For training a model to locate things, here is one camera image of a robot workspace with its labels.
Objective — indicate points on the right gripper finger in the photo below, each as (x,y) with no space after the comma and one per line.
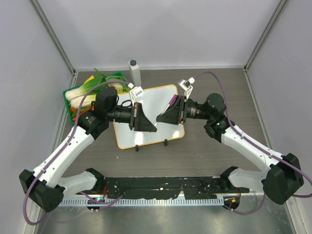
(178,103)
(170,116)

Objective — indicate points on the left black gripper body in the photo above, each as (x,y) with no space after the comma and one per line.
(133,121)

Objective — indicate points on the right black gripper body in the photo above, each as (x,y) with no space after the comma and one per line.
(184,111)

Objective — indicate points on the orange framed whiteboard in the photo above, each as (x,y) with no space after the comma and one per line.
(153,100)

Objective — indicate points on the white marker purple cap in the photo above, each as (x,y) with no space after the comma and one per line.
(170,103)

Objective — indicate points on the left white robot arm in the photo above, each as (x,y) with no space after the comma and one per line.
(45,185)

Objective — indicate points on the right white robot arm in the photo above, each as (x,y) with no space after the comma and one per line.
(279,176)

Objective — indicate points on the green onion bundle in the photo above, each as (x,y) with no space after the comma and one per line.
(119,83)

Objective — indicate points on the white bottle grey cap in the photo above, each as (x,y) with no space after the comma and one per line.
(135,72)

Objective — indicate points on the green plastic tray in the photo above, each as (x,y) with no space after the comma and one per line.
(80,110)

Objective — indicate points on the bok choy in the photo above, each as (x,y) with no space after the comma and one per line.
(76,95)

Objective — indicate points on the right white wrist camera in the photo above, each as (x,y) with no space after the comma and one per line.
(187,86)

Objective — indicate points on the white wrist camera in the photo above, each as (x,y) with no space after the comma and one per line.
(134,92)
(187,86)

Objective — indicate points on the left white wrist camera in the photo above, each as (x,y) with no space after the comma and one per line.
(134,92)

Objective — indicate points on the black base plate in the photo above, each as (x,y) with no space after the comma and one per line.
(165,188)

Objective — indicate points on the white slotted cable duct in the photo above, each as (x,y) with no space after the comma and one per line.
(180,201)

